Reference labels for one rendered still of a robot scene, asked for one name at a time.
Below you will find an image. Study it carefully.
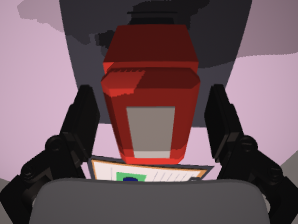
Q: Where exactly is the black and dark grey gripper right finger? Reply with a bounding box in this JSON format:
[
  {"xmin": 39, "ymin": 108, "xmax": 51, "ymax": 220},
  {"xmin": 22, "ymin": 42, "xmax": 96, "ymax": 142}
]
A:
[{"xmin": 204, "ymin": 84, "xmax": 298, "ymax": 224}]

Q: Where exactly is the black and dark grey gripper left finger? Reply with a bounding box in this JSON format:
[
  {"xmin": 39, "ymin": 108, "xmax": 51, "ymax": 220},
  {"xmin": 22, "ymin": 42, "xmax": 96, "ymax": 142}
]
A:
[{"xmin": 0, "ymin": 85, "xmax": 100, "ymax": 224}]

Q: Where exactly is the red self-inking stamp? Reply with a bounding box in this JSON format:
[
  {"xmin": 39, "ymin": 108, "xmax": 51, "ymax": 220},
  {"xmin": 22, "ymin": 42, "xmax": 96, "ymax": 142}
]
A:
[{"xmin": 101, "ymin": 11, "xmax": 201, "ymax": 164}]

